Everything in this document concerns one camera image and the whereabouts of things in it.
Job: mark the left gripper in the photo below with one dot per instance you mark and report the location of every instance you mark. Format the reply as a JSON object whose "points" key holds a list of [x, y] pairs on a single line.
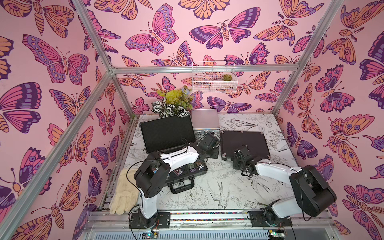
{"points": [[216, 153]]}

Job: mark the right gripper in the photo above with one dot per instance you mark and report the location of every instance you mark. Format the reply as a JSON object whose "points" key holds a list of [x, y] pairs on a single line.
{"points": [[241, 154]]}

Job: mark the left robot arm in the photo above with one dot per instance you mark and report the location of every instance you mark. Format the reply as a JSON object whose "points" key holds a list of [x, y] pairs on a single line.
{"points": [[155, 170]]}

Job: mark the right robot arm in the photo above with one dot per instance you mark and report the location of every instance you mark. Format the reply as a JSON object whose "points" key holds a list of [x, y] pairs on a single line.
{"points": [[312, 193]]}

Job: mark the large black poker case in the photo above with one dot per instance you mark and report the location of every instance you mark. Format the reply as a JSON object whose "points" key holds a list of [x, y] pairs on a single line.
{"points": [[164, 134]]}

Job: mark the striped black white plant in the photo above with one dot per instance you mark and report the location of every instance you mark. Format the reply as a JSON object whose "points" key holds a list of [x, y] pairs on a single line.
{"points": [[167, 110]]}

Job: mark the green leafy plant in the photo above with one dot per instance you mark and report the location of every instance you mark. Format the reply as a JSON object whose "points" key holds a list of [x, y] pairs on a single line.
{"points": [[178, 97]]}

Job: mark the small succulent plant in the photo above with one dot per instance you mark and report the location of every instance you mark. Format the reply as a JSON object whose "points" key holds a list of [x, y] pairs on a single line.
{"points": [[227, 77]]}

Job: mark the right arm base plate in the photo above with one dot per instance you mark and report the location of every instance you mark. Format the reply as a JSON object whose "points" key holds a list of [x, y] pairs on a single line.
{"points": [[267, 219]]}

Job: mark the white wire basket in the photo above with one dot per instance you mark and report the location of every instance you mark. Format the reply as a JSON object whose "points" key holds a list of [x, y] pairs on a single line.
{"points": [[207, 78]]}

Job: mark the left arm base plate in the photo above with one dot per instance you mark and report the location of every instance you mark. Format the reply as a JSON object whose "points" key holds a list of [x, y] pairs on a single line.
{"points": [[160, 220]]}

